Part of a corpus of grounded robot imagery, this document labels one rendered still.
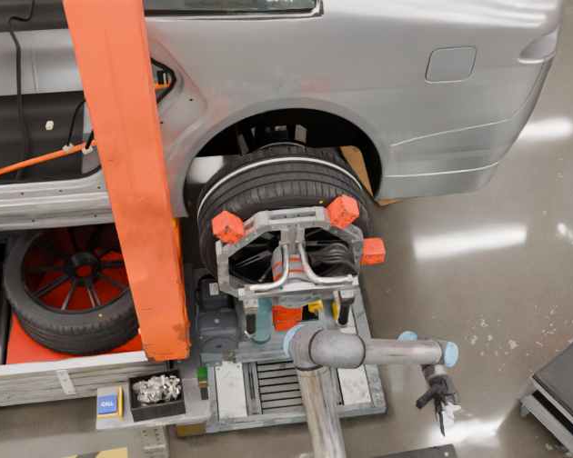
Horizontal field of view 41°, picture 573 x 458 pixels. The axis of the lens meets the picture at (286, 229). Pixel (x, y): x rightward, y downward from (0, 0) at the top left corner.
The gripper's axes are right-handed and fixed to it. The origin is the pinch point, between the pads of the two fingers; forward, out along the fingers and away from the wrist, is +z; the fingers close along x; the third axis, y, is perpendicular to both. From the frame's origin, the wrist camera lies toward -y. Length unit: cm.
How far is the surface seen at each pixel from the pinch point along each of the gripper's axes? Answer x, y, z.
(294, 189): -66, -51, -65
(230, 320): 12, -73, -65
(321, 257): -48, -43, -48
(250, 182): -63, -65, -73
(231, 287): -22, -73, -58
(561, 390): 17, 58, -17
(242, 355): 37, -68, -62
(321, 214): -60, -42, -58
